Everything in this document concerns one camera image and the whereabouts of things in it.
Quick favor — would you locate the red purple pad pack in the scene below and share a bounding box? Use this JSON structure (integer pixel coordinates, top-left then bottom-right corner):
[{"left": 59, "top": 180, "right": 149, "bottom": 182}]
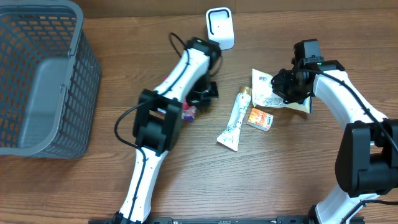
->
[{"left": 157, "top": 98, "right": 198, "bottom": 122}]

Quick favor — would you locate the yellow white snack bag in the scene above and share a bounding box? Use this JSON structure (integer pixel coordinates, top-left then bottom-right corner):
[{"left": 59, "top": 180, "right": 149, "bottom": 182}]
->
[{"left": 252, "top": 68, "right": 312, "bottom": 113}]

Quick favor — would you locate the orange tissue pack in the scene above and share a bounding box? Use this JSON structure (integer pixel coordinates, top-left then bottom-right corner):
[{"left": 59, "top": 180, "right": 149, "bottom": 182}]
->
[{"left": 246, "top": 108, "right": 274, "bottom": 131}]

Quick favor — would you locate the white Pantene tube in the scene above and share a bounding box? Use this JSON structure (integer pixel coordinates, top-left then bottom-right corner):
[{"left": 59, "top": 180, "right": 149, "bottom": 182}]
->
[{"left": 217, "top": 86, "right": 252, "bottom": 152}]

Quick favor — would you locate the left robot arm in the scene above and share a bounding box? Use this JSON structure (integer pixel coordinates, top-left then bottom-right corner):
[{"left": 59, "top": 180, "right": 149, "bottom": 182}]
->
[{"left": 109, "top": 37, "right": 221, "bottom": 223}]

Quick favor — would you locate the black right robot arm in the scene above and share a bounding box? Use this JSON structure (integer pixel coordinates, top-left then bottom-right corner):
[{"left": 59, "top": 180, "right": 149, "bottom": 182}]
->
[{"left": 271, "top": 39, "right": 397, "bottom": 223}]

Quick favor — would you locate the white barcode scanner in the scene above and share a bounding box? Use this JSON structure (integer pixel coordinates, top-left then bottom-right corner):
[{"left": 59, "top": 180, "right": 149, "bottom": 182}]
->
[{"left": 205, "top": 7, "right": 234, "bottom": 50}]

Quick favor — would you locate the dark grey plastic basket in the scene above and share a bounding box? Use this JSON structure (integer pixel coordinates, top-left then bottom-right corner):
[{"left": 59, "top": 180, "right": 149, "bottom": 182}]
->
[{"left": 1, "top": 1, "right": 101, "bottom": 159}]

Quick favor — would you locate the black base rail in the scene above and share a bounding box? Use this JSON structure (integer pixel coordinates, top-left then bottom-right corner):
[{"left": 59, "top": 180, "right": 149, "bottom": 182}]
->
[{"left": 88, "top": 214, "right": 365, "bottom": 224}]

